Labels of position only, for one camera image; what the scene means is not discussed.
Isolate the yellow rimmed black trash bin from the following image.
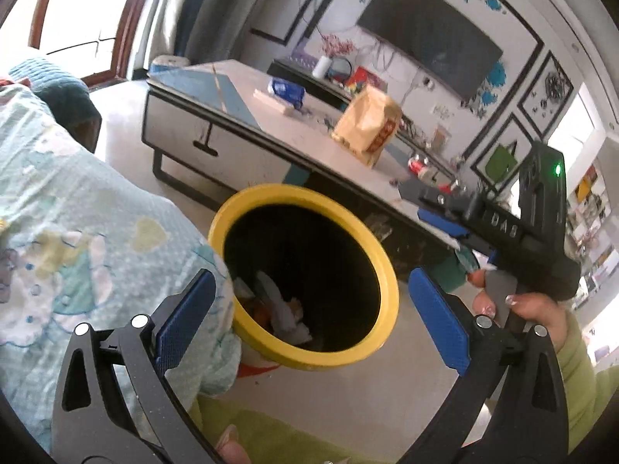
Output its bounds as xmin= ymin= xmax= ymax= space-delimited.
xmin=208 ymin=184 xmax=401 ymax=378

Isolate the tan paper snack bag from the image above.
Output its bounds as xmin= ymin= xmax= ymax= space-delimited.
xmin=333 ymin=84 xmax=404 ymax=169

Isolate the black wall television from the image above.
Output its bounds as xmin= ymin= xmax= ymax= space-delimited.
xmin=357 ymin=0 xmax=504 ymax=102

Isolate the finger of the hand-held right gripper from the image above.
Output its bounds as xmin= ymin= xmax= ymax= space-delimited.
xmin=417 ymin=208 xmax=472 ymax=252
xmin=399 ymin=181 xmax=477 ymax=218

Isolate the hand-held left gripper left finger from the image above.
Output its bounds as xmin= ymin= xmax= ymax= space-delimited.
xmin=51 ymin=268 xmax=228 ymax=464

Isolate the blue and white stool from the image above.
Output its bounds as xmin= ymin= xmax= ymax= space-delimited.
xmin=149 ymin=54 xmax=189 ymax=71

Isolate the black framed wall picture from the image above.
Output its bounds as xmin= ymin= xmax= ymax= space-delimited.
xmin=471 ymin=113 xmax=537 ymax=200
xmin=517 ymin=51 xmax=575 ymax=138

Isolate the teal sofa cushion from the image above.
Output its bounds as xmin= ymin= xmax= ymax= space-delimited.
xmin=7 ymin=57 xmax=103 ymax=150

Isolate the grey and dark curtain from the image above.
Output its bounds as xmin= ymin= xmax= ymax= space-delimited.
xmin=128 ymin=0 xmax=221 ymax=83

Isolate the green clothing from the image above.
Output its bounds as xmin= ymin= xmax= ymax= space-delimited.
xmin=186 ymin=382 xmax=412 ymax=464

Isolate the grey tower air conditioner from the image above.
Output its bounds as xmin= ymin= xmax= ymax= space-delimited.
xmin=215 ymin=0 xmax=272 ymax=61

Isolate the cartoon printed blanket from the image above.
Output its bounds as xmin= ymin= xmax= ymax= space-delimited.
xmin=0 ymin=82 xmax=243 ymax=450

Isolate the blue packet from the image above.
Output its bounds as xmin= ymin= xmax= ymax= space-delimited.
xmin=268 ymin=77 xmax=306 ymax=107

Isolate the person's right forearm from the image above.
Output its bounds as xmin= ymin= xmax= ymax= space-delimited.
xmin=554 ymin=309 xmax=619 ymax=455

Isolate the wooden glass balcony door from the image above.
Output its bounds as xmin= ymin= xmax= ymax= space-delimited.
xmin=0 ymin=0 xmax=165 ymax=89

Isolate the crumpled white paper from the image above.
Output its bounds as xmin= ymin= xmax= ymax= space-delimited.
xmin=255 ymin=271 xmax=313 ymax=345

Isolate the red box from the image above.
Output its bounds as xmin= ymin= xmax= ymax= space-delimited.
xmin=344 ymin=67 xmax=388 ymax=96

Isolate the person's right hand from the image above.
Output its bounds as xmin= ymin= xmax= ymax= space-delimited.
xmin=467 ymin=268 xmax=569 ymax=353

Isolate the white coffee table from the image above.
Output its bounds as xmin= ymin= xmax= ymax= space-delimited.
xmin=142 ymin=59 xmax=484 ymax=271

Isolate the person's left hand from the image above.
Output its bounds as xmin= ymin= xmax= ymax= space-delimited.
xmin=215 ymin=424 xmax=252 ymax=464

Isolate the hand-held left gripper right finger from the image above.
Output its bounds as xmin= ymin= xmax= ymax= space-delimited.
xmin=401 ymin=267 xmax=570 ymax=464

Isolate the round black framed mirror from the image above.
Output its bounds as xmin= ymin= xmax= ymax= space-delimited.
xmin=329 ymin=57 xmax=354 ymax=83

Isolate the white vase with red flowers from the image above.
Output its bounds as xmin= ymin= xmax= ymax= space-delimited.
xmin=312 ymin=34 xmax=357 ymax=79

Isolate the red and white can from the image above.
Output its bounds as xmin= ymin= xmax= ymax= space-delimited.
xmin=409 ymin=157 xmax=438 ymax=179

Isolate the dark green object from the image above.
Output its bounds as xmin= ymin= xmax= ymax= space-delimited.
xmin=428 ymin=244 xmax=480 ymax=293

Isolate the flat white box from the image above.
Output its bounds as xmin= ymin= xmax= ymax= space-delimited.
xmin=253 ymin=88 xmax=297 ymax=117

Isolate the cluttered shelf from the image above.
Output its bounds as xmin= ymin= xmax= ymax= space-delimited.
xmin=567 ymin=157 xmax=619 ymax=351

